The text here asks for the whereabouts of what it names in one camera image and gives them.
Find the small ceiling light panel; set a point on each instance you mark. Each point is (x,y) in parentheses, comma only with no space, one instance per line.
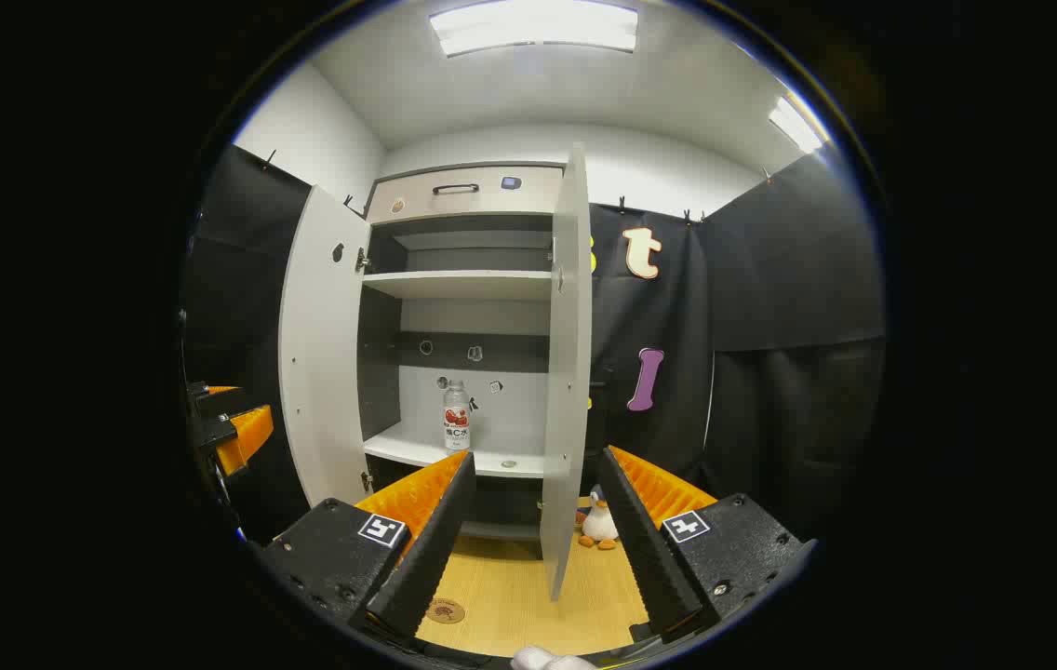
(796,126)

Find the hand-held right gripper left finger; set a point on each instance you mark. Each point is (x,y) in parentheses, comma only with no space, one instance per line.
(431,549)

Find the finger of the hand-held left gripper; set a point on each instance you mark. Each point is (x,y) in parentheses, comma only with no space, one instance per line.
(249,433)

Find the clear bottle with red label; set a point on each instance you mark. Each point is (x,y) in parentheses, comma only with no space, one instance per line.
(456,419)

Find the penguin plush toy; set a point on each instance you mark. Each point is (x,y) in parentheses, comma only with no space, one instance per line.
(598,526)

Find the large ceiling light panel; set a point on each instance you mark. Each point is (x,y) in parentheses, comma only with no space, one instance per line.
(533,26)

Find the grey cabinet drawer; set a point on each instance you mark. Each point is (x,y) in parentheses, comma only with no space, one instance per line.
(417,200)

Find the black backdrop cloth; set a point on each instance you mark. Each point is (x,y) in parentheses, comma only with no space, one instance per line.
(789,326)

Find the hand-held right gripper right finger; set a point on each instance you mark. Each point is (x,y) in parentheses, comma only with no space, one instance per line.
(645,549)

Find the round brown coaster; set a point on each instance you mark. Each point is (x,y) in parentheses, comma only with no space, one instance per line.
(446,611)

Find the grey cabinet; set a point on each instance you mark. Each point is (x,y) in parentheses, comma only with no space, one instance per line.
(454,284)

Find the grey cabinet door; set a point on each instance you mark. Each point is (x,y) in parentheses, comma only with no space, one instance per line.
(319,354)
(570,372)

